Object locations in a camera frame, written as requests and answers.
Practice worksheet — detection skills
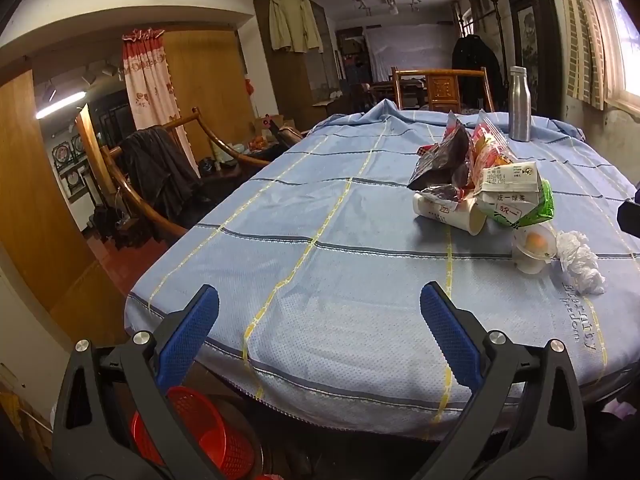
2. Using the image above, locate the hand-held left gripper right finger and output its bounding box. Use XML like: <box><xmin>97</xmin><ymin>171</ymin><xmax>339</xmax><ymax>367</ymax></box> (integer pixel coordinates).
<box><xmin>415</xmin><ymin>281</ymin><xmax>588</xmax><ymax>480</ymax></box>

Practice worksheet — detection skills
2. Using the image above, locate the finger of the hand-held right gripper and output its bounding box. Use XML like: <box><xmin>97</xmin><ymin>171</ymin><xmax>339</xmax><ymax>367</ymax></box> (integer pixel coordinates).
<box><xmin>616</xmin><ymin>185</ymin><xmax>640</xmax><ymax>237</ymax></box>

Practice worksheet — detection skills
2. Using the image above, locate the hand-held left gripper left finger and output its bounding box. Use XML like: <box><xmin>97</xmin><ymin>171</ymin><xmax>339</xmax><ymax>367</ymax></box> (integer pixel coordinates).
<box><xmin>51</xmin><ymin>284</ymin><xmax>226</xmax><ymax>480</ymax></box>

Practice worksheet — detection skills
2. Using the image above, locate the red plastic basket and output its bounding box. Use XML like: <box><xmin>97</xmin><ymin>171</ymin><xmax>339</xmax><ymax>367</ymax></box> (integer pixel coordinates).
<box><xmin>131</xmin><ymin>386</ymin><xmax>261</xmax><ymax>480</ymax></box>

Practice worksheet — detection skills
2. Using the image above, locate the white paper cup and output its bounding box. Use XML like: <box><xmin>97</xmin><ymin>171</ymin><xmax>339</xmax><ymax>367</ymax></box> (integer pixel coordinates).
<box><xmin>412</xmin><ymin>192</ymin><xmax>487</xmax><ymax>237</ymax></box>

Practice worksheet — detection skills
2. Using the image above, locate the crumpled white tissue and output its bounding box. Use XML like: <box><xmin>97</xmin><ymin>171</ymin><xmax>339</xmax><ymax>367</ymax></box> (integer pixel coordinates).
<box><xmin>550</xmin><ymin>230</ymin><xmax>607</xmax><ymax>295</ymax></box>

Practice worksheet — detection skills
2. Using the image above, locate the clear jelly cup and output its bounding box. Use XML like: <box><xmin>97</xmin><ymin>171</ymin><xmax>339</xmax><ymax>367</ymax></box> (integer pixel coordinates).
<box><xmin>512</xmin><ymin>225</ymin><xmax>558</xmax><ymax>275</ymax></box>

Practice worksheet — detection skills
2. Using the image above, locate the round-back wooden armchair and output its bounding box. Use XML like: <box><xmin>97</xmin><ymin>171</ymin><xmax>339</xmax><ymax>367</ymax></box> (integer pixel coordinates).
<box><xmin>100</xmin><ymin>107</ymin><xmax>273</xmax><ymax>241</ymax></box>

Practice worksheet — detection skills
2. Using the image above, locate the crumpled dark wrapper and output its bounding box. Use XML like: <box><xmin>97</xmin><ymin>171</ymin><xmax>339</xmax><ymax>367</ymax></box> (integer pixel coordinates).
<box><xmin>419</xmin><ymin>184</ymin><xmax>481</xmax><ymax>206</ymax></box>

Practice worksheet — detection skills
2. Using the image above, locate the metal bottle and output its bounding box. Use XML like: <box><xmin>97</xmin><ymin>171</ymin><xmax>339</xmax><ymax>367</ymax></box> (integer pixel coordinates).
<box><xmin>507</xmin><ymin>66</ymin><xmax>533</xmax><ymax>142</ymax></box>

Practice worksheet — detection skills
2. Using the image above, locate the red snack bag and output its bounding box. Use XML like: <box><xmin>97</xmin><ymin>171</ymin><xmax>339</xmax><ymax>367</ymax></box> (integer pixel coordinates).
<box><xmin>470</xmin><ymin>110</ymin><xmax>518</xmax><ymax>186</ymax></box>

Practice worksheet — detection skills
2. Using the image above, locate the dark jacket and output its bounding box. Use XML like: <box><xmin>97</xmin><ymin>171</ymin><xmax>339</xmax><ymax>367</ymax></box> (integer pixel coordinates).
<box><xmin>117</xmin><ymin>127</ymin><xmax>201</xmax><ymax>211</ymax></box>

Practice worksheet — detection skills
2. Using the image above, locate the dark snack bag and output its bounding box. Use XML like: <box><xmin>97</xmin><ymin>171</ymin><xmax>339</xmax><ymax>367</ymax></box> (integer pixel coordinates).
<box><xmin>407</xmin><ymin>112</ymin><xmax>473</xmax><ymax>192</ymax></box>

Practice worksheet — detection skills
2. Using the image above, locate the blue checked tablecloth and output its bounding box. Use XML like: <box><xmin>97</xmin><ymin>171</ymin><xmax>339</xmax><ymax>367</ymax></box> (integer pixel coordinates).
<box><xmin>124</xmin><ymin>99</ymin><xmax>640</xmax><ymax>443</ymax></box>

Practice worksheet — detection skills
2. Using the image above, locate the striped window curtain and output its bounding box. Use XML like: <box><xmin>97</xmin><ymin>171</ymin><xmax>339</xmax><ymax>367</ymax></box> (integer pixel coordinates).
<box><xmin>555</xmin><ymin>0</ymin><xmax>623</xmax><ymax>111</ymax></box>

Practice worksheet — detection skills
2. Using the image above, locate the dark framed screen panel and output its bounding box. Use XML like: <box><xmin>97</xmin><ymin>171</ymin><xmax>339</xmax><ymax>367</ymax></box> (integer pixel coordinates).
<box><xmin>505</xmin><ymin>0</ymin><xmax>566</xmax><ymax>116</ymax></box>

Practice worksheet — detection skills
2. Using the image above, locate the wooden partition panel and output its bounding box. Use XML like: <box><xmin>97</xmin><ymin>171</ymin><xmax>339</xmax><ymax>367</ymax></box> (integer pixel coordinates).
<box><xmin>0</xmin><ymin>70</ymin><xmax>96</xmax><ymax>311</ymax></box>

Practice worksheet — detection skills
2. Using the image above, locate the black coat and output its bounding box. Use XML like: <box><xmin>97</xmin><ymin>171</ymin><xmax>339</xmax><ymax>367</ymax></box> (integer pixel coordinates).
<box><xmin>451</xmin><ymin>34</ymin><xmax>503</xmax><ymax>111</ymax></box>

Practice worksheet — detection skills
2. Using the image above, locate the carved wooden chair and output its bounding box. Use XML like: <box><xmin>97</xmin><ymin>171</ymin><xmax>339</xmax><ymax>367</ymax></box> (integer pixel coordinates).
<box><xmin>391</xmin><ymin>66</ymin><xmax>496</xmax><ymax>113</ymax></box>

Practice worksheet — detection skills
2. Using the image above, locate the floral pink curtain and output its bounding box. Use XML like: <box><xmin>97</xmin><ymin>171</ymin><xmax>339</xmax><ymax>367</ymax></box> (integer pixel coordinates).
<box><xmin>122</xmin><ymin>29</ymin><xmax>193</xmax><ymax>163</ymax></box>

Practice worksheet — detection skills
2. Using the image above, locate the fluorescent tube lamp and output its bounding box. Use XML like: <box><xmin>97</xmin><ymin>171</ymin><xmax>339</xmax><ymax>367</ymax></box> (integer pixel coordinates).
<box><xmin>35</xmin><ymin>91</ymin><xmax>88</xmax><ymax>120</ymax></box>

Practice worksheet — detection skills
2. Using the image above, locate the wooden wardrobe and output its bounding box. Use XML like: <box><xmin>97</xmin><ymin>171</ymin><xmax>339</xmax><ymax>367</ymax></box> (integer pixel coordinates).
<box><xmin>253</xmin><ymin>0</ymin><xmax>341</xmax><ymax>131</ymax></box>

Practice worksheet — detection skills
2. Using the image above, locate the white hanging sheet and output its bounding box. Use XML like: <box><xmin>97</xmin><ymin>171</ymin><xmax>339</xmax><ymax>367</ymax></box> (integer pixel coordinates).
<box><xmin>362</xmin><ymin>22</ymin><xmax>456</xmax><ymax>86</ymax></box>

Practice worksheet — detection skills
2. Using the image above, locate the beige jacket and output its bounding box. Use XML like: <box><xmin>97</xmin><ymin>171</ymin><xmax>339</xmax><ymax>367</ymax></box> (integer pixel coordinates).
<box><xmin>269</xmin><ymin>0</ymin><xmax>323</xmax><ymax>53</ymax></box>

